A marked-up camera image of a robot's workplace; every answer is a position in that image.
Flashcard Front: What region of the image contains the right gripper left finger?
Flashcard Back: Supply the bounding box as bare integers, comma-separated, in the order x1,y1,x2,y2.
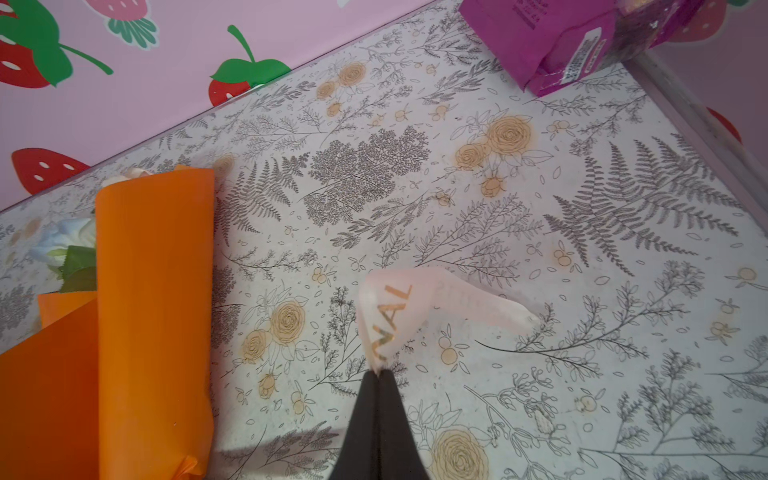
329,371,380,480

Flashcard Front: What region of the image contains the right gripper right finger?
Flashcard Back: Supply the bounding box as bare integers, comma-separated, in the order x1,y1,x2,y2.
377,370,429,480

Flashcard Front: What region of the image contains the white ribbon strip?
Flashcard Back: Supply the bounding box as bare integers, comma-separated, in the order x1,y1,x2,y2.
356,267,540,373

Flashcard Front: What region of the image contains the purple snack packet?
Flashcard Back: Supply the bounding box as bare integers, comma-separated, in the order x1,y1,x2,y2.
459,0,731,96

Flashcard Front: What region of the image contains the orange wrapping paper sheet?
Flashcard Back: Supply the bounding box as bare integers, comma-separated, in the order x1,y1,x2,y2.
1,168,215,479

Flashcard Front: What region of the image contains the white rose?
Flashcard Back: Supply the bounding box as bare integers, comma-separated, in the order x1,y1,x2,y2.
30,218,96,267

